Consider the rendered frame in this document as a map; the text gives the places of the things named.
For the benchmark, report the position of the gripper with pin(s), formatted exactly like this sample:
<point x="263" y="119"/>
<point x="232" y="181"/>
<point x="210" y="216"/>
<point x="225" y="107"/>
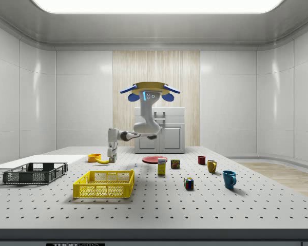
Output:
<point x="112" y="151"/>

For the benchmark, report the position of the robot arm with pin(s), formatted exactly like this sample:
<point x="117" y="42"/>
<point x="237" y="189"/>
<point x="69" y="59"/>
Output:
<point x="146" y="112"/>

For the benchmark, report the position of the banana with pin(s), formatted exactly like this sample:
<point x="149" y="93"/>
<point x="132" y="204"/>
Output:
<point x="102" y="161"/>

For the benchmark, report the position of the yellow bowl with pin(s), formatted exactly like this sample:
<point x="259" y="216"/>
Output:
<point x="92" y="158"/>

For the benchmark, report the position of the red plate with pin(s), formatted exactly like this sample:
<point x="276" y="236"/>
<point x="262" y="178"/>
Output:
<point x="151" y="160"/>

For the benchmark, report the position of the yellow basket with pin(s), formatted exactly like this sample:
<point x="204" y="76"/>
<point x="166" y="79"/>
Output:
<point x="102" y="191"/>

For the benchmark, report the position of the yellow and white box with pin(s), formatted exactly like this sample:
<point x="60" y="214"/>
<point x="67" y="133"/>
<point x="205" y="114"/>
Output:
<point x="162" y="167"/>

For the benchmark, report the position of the white cabinet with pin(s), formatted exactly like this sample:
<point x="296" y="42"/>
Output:
<point x="172" y="138"/>

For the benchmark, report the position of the blue flat-sided can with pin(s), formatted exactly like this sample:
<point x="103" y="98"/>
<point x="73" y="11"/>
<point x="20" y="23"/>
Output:
<point x="175" y="164"/>

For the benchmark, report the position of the drone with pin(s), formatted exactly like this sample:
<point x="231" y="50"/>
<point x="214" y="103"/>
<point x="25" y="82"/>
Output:
<point x="150" y="86"/>

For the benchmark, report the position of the puzzle cube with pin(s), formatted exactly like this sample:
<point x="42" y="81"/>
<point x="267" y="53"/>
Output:
<point x="189" y="184"/>

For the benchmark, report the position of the dark grey basket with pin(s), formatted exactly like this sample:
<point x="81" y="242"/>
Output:
<point x="28" y="177"/>

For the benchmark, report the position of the red mug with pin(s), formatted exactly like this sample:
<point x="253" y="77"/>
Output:
<point x="201" y="160"/>

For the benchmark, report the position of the yellow mug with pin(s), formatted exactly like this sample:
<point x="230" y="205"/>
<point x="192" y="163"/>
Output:
<point x="211" y="166"/>

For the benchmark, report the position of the blue mug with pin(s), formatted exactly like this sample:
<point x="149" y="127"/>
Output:
<point x="228" y="180"/>

